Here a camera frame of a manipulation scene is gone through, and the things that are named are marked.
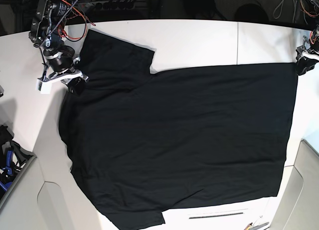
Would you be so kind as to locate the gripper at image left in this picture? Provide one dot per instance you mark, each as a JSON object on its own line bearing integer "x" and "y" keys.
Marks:
{"x": 59, "y": 65}

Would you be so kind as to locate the grey partition panel right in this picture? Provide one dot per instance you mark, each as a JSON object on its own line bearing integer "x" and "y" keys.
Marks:
{"x": 299, "y": 206}

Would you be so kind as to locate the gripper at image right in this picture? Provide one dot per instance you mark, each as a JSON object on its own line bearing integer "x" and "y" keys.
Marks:
{"x": 306, "y": 57}

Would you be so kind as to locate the grey partition panel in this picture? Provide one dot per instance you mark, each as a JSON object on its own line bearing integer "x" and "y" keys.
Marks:
{"x": 299, "y": 206}
{"x": 40, "y": 201}

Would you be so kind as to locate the black T-shirt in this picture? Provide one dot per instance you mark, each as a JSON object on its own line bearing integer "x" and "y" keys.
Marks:
{"x": 143, "y": 143}

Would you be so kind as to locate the grey partition panel left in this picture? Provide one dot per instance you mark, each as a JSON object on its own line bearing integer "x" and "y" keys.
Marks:
{"x": 40, "y": 201}

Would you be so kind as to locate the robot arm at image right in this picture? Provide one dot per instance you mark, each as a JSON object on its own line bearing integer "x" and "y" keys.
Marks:
{"x": 310, "y": 11}

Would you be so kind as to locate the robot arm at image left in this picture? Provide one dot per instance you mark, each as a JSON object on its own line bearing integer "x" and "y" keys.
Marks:
{"x": 48, "y": 35}

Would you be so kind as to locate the yellow and grey pens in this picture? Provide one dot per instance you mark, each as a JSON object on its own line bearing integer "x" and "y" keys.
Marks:
{"x": 252, "y": 226}

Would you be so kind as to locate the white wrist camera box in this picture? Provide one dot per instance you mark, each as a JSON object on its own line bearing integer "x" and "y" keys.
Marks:
{"x": 44, "y": 85}

